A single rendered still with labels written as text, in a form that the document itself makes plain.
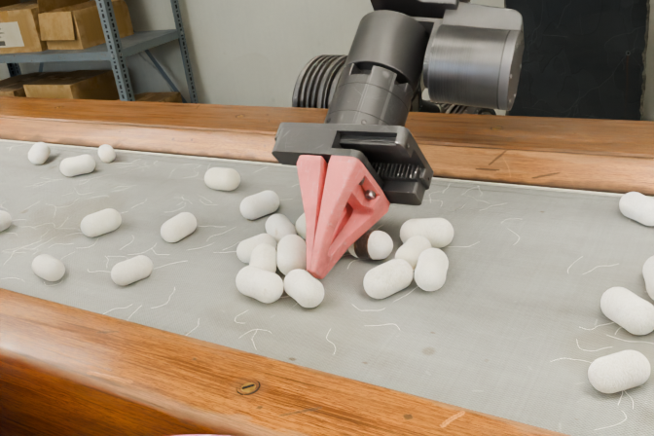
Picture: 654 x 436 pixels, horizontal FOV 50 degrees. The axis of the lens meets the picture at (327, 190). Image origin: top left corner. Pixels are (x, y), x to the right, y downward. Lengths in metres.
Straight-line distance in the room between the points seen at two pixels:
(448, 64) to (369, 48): 0.06
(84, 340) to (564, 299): 0.29
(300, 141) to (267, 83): 2.48
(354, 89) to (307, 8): 2.30
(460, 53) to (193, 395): 0.29
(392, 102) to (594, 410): 0.24
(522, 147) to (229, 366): 0.35
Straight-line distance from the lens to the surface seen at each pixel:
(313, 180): 0.47
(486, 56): 0.50
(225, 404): 0.36
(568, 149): 0.62
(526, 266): 0.49
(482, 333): 0.42
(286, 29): 2.86
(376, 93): 0.50
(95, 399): 0.41
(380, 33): 0.53
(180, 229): 0.58
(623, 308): 0.42
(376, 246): 0.49
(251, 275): 0.47
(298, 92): 0.90
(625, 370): 0.38
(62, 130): 0.95
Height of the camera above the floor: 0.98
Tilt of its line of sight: 22 degrees down
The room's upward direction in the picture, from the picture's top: 8 degrees counter-clockwise
